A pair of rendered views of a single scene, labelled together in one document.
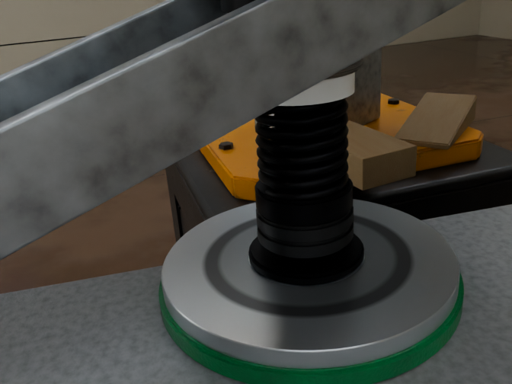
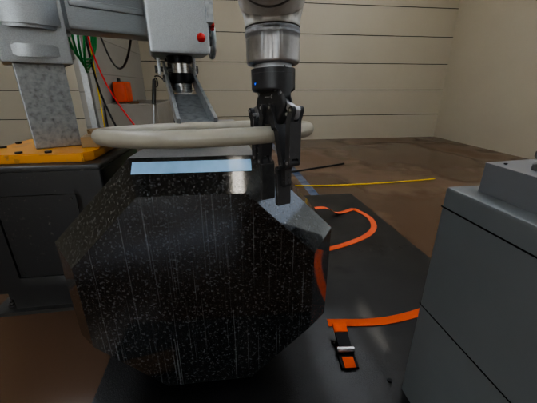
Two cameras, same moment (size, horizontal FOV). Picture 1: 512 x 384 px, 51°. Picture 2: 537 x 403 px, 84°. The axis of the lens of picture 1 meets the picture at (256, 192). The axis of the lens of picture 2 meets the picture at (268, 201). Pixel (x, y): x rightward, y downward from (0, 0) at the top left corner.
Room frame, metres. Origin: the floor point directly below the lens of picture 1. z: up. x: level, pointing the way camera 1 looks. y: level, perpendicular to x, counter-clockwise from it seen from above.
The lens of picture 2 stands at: (-0.18, 1.24, 1.06)
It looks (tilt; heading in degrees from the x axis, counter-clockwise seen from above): 21 degrees down; 277
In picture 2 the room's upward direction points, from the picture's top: straight up
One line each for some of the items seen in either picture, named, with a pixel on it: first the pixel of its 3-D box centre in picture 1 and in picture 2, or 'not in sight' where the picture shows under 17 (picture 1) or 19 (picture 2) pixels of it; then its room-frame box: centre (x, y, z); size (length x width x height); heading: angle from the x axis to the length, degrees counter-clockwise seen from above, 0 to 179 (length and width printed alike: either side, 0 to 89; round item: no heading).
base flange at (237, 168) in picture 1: (318, 130); (58, 147); (1.08, -0.14, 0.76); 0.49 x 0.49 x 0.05; 16
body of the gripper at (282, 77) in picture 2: not in sight; (273, 96); (-0.12, 0.69, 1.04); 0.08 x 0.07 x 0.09; 133
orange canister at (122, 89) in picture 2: not in sight; (124, 91); (2.32, -2.80, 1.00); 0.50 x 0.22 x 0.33; 105
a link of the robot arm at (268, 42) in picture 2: not in sight; (272, 49); (-0.12, 0.69, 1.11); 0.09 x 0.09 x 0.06
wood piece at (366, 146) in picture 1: (351, 150); (105, 139); (0.82, -0.16, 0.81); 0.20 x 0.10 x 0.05; 24
